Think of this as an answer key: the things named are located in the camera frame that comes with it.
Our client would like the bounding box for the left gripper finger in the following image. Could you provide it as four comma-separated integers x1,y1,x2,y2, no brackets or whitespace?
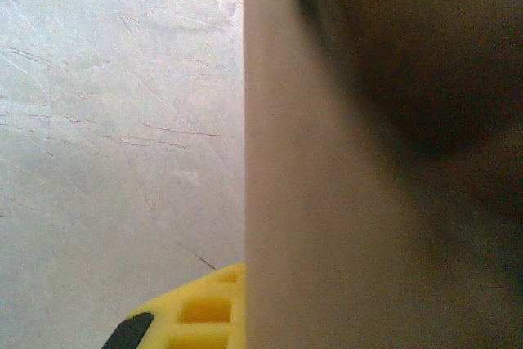
101,262,246,349

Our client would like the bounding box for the brown cardboard box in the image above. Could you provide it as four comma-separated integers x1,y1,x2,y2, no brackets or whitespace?
244,0,523,349

